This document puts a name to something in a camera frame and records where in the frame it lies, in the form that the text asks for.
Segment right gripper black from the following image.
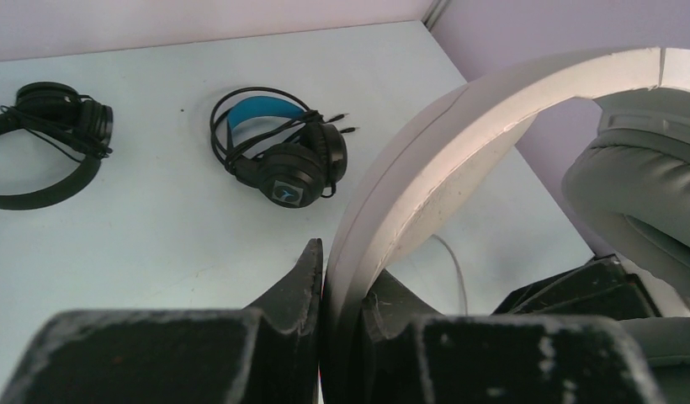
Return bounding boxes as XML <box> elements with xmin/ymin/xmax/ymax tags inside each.
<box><xmin>493</xmin><ymin>256</ymin><xmax>661</xmax><ymax>321</ymax></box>

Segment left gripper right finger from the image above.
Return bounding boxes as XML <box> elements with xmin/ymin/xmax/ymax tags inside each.
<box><xmin>361</xmin><ymin>273</ymin><xmax>665</xmax><ymax>403</ymax></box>

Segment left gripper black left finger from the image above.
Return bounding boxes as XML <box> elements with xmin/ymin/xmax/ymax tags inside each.
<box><xmin>0</xmin><ymin>238</ymin><xmax>323</xmax><ymax>403</ymax></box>

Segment white gaming headphones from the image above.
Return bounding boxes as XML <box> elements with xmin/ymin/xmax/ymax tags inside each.
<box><xmin>321</xmin><ymin>46</ymin><xmax>690</xmax><ymax>403</ymax></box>

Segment large black blue headphones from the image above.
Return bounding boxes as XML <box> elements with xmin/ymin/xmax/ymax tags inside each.
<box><xmin>209</xmin><ymin>86</ymin><xmax>356</xmax><ymax>209</ymax></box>

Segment small black headphones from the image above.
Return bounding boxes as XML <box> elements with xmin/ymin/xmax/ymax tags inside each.
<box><xmin>0</xmin><ymin>82</ymin><xmax>114</xmax><ymax>211</ymax></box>

